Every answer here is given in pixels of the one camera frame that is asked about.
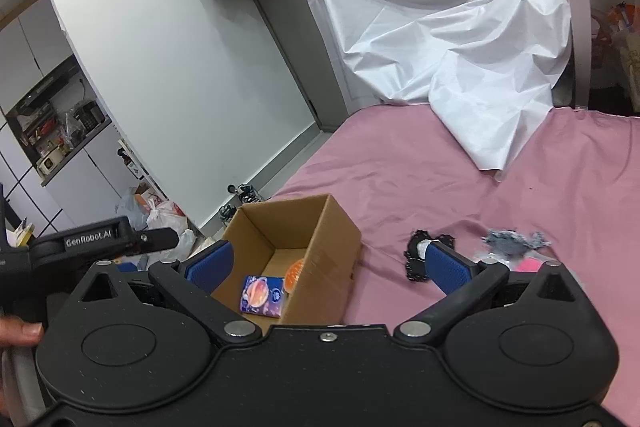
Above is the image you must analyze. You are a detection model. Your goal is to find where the white crumpled cover sheet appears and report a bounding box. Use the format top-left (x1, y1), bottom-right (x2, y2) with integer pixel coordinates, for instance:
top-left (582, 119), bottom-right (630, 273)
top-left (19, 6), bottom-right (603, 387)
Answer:
top-left (305, 0), bottom-right (573, 182)

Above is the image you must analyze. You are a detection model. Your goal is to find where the person's left hand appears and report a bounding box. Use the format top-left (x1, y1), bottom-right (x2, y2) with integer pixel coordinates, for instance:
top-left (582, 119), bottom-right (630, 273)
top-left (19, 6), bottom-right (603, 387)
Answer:
top-left (0, 314), bottom-right (45, 349)

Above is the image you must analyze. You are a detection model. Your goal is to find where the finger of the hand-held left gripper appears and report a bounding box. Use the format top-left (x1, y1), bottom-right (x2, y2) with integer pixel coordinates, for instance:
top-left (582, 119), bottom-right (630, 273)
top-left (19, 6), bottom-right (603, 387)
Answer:
top-left (131, 228), bottom-right (181, 254)

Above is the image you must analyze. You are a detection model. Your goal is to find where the white plastic bag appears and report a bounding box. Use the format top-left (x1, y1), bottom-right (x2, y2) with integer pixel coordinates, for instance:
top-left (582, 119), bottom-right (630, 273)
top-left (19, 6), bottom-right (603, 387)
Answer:
top-left (145, 199), bottom-right (196, 258)

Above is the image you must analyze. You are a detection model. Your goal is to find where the orange round item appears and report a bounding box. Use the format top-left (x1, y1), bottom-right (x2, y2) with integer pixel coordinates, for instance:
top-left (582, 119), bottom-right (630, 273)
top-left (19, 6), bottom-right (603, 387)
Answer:
top-left (283, 258), bottom-right (306, 293)

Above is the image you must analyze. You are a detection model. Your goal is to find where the black lace cloth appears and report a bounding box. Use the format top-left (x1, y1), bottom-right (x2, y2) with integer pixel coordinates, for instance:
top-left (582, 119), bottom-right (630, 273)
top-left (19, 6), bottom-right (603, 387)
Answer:
top-left (403, 230), bottom-right (456, 284)

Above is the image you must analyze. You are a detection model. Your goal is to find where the dark grey door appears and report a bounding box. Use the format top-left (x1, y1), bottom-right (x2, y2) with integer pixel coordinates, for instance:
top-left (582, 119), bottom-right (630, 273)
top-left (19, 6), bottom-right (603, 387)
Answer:
top-left (251, 0), bottom-right (377, 134)

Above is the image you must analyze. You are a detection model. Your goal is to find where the cluttered kitchen shelf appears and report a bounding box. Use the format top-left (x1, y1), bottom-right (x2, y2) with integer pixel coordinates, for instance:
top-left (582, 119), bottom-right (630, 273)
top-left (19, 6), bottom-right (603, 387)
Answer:
top-left (0, 57), bottom-right (114, 188)

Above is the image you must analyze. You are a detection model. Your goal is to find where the purple snack packet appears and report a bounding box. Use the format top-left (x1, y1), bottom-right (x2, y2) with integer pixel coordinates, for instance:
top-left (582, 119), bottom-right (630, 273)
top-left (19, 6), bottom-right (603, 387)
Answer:
top-left (238, 275), bottom-right (285, 319)

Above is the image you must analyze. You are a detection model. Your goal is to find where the pink bed sheet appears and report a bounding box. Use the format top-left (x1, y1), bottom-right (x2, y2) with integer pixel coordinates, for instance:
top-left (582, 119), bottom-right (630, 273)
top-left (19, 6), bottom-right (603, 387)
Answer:
top-left (192, 105), bottom-right (640, 427)

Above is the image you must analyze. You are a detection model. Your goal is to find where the black small stand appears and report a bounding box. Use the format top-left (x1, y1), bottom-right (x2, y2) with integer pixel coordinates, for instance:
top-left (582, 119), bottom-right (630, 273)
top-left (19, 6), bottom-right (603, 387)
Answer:
top-left (219, 183), bottom-right (264, 226)

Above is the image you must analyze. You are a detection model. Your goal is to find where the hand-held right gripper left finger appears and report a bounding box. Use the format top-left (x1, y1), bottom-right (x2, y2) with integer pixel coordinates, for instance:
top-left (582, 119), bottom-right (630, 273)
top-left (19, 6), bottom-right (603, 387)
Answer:
top-left (70, 239), bottom-right (262, 349)

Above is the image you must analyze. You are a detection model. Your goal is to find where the white desk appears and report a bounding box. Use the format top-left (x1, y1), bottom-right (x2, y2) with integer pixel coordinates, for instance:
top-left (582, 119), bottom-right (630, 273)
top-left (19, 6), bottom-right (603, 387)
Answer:
top-left (552, 0), bottom-right (640, 110)

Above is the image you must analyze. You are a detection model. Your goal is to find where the beige tote bag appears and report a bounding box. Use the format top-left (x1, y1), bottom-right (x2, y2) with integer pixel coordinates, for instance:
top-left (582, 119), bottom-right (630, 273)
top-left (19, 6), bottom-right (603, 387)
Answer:
top-left (591, 2), bottom-right (640, 108)

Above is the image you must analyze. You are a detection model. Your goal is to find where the brown cardboard box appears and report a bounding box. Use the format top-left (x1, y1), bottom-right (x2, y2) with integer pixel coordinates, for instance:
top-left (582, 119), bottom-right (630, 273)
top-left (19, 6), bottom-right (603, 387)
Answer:
top-left (210, 193), bottom-right (363, 327)

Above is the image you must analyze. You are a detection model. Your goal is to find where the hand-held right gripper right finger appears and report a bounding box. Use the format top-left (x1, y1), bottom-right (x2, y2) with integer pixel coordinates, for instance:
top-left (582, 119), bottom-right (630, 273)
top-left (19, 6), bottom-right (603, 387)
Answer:
top-left (395, 241), bottom-right (596, 349)

